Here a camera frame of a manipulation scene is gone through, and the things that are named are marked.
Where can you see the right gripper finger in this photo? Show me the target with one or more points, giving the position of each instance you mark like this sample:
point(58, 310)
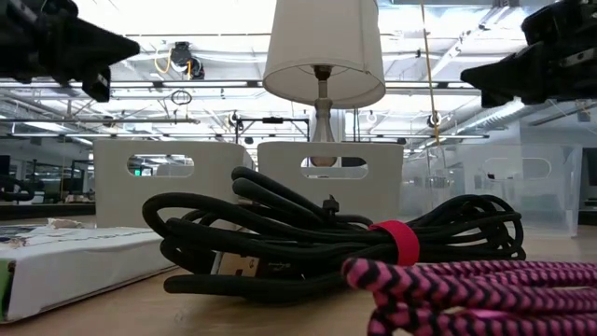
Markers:
point(513, 72)
point(496, 99)

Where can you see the clear plastic bin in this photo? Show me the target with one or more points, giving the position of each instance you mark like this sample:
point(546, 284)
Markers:
point(550, 205)

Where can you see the white plastic bin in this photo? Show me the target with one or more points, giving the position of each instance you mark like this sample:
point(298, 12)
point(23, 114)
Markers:
point(382, 196)
point(116, 196)

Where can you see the white-shade silver table lamp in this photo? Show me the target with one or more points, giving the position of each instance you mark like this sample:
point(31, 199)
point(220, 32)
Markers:
point(322, 46)

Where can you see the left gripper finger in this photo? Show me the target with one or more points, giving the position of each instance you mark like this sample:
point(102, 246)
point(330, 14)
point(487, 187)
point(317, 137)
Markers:
point(93, 46)
point(98, 81)

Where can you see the white card reader box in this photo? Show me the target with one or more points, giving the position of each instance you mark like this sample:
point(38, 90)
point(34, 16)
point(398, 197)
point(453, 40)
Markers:
point(70, 270)

